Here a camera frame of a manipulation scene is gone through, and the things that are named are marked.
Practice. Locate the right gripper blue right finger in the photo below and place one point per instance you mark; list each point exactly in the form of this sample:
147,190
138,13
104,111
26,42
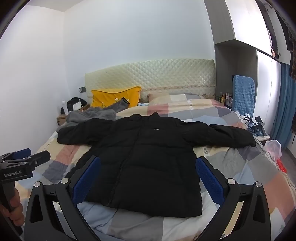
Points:
243,212

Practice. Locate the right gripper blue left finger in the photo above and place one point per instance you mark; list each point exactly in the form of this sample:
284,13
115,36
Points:
42,222

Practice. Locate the black puffer jacket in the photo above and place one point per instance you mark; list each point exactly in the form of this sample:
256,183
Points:
148,162

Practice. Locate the person's left hand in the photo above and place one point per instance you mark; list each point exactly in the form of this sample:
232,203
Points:
16,215

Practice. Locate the patchwork pastel bed quilt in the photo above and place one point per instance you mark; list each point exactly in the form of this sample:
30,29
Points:
246,165

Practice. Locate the wooden nightstand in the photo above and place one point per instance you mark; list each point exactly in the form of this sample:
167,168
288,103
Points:
61,119

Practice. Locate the white spray bottle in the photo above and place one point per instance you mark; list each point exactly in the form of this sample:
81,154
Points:
64,107

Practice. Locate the translucent plastic bag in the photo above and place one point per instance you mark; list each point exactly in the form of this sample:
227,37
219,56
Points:
274,149

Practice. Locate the black bag on nightstand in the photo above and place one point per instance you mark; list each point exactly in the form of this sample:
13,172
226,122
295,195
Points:
75,103

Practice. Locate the black tripod device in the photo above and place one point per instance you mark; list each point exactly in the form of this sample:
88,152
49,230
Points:
255,127

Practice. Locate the grey fleece garment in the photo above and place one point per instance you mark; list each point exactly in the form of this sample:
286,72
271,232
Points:
109,113

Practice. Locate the yellow pillow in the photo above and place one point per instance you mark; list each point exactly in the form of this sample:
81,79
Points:
106,97

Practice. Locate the blue curtain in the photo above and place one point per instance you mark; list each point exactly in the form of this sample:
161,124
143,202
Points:
281,130

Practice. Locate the bottles on shelf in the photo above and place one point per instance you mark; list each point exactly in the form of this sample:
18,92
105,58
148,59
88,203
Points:
226,99

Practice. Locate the blue towel covered chair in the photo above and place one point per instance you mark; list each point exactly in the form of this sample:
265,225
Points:
243,95

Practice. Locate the cream quilted headboard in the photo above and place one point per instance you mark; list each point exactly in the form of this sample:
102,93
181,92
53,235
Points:
196,76

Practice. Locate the grey white wardrobe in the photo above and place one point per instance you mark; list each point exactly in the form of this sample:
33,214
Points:
249,41

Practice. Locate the grey wall socket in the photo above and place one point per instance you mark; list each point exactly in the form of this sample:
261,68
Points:
82,89

